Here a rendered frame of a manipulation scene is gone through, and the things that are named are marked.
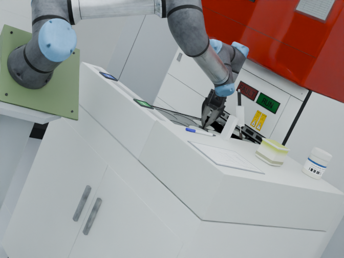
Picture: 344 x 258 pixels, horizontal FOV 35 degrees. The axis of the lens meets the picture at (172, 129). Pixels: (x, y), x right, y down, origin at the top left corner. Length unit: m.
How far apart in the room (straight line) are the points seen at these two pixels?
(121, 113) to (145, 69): 3.51
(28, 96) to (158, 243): 0.63
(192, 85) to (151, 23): 2.96
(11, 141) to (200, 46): 0.69
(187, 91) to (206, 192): 1.13
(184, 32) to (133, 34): 3.97
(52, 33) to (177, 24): 0.38
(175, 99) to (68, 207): 0.86
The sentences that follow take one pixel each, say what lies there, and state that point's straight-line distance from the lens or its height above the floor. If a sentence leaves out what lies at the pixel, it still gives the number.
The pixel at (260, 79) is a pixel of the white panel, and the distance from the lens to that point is 2.28.
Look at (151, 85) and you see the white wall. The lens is 5.22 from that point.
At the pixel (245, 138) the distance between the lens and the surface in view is 2.25.
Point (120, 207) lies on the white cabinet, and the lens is 1.78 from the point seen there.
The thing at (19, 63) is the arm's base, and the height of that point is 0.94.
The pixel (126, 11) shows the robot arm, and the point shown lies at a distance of 1.77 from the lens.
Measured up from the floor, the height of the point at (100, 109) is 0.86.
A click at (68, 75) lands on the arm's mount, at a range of 1.93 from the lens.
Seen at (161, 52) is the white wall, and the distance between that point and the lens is 5.22.
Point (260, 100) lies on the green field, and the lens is 2.25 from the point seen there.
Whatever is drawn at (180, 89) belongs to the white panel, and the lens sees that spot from 2.60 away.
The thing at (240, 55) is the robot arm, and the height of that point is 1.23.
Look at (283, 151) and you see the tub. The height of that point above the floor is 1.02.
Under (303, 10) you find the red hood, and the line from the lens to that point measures 2.18.
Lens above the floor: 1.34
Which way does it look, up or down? 13 degrees down
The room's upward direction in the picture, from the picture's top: 25 degrees clockwise
